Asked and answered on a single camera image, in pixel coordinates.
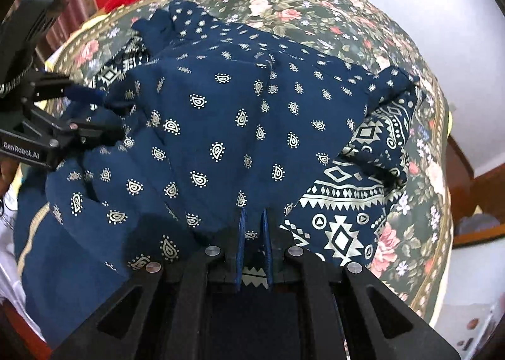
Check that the white bed sheet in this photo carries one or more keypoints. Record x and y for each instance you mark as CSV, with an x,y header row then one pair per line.
x,y
15,277

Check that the navy patterned garment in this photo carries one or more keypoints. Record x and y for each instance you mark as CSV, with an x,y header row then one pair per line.
x,y
221,127

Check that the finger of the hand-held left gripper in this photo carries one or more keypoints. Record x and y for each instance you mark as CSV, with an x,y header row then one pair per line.
x,y
59,88
83,133

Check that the floral bedspread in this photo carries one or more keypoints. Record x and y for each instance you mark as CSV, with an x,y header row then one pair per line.
x,y
307,1

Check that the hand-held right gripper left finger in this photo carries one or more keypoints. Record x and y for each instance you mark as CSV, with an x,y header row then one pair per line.
x,y
240,233

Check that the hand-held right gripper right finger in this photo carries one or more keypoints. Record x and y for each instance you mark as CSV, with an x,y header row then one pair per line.
x,y
266,233

